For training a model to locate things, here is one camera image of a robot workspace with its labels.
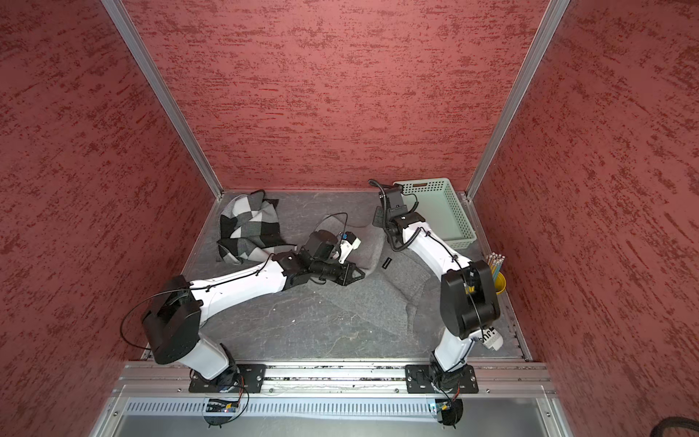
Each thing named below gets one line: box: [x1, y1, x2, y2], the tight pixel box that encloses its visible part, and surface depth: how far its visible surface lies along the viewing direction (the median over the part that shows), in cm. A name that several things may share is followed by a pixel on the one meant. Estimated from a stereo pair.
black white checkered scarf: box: [216, 189, 297, 265], surface depth 106 cm
